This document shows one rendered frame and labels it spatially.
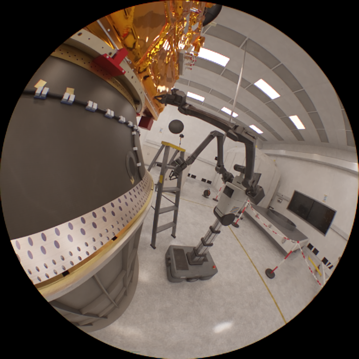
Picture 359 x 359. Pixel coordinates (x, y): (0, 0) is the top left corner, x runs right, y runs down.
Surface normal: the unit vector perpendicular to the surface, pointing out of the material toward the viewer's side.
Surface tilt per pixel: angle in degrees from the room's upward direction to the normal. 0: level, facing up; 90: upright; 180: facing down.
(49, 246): 43
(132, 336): 0
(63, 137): 62
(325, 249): 90
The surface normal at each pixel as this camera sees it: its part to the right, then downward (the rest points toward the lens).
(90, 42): 0.89, 0.38
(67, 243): 0.86, -0.41
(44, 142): 0.94, -0.09
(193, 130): 0.04, 0.25
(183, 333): 0.33, -0.92
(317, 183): -0.94, -0.32
